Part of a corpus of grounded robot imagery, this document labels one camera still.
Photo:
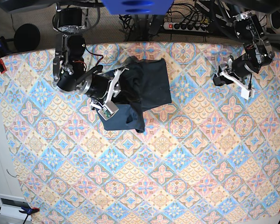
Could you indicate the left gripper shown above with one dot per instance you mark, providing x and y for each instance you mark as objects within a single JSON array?
[{"x": 238, "y": 71}]

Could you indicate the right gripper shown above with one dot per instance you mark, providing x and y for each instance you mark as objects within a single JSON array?
[{"x": 105, "y": 92}]

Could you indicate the dark blue t-shirt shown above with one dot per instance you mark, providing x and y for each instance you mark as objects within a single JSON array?
[{"x": 144, "y": 86}]

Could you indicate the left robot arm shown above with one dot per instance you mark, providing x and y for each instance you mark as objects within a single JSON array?
[{"x": 258, "y": 50}]

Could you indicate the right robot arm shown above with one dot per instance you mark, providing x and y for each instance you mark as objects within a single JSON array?
[{"x": 69, "y": 69}]

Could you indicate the white power strip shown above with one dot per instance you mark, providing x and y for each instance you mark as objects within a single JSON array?
[{"x": 194, "y": 27}]

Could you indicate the patterned tablecloth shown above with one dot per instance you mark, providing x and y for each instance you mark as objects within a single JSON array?
[{"x": 209, "y": 157}]

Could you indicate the black round stool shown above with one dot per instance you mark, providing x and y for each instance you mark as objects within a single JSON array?
[{"x": 26, "y": 38}]

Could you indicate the blue orange clamp lower left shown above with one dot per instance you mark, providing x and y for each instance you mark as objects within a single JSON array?
[{"x": 25, "y": 210}]

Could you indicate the white floor vent panel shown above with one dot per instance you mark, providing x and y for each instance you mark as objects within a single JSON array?
[{"x": 13, "y": 201}]

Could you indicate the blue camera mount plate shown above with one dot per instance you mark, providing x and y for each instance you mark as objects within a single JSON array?
[{"x": 157, "y": 7}]

